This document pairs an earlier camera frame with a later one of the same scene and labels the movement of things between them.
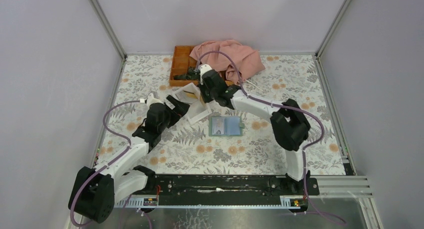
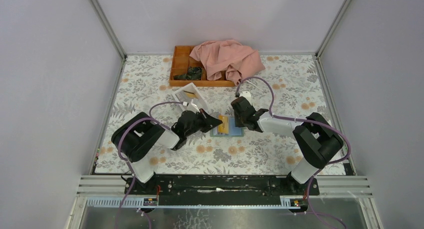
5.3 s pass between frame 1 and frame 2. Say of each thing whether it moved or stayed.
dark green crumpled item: stayed
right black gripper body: moved
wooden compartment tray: stayed
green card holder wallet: stayed
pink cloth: stayed
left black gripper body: moved
